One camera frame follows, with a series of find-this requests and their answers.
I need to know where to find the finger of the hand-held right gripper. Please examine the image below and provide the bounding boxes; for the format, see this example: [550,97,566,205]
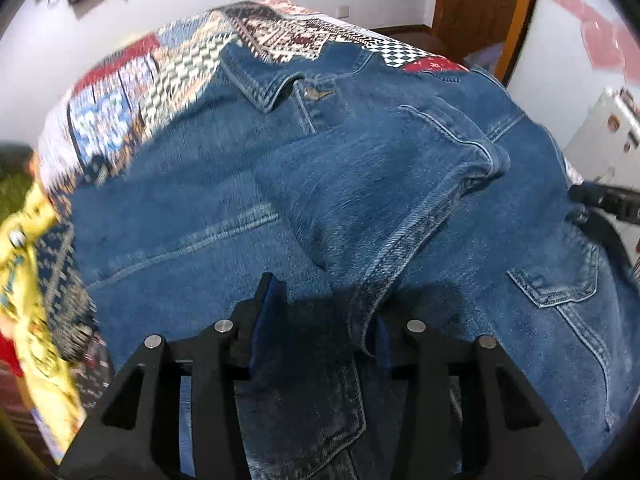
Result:
[580,206,640,282]
[570,182,640,225]

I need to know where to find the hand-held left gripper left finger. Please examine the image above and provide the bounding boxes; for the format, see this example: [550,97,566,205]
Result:
[59,272,289,480]

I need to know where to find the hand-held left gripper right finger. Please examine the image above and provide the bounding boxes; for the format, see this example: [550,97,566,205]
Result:
[372,316,587,480]

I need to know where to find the blue denim jacket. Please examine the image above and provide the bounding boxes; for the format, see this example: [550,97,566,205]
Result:
[70,42,640,480]

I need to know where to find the white cardboard box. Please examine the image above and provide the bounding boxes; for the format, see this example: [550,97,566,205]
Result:
[562,87,640,187]

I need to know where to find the yellow printed garment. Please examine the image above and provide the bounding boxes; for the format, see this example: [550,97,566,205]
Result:
[0,180,90,461]

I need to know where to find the brown wooden door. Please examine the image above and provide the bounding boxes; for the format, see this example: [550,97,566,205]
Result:
[430,0,544,86]

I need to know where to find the patchwork printed bedspread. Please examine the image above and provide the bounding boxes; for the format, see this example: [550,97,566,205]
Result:
[37,0,471,376]

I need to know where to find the red cloth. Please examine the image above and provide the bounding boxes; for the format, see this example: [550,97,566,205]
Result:
[0,332,26,378]

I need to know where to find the green cloth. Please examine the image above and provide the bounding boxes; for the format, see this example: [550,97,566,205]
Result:
[0,142,37,223]

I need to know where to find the red wall decoration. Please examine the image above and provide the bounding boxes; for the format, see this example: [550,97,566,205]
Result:
[542,0,640,83]

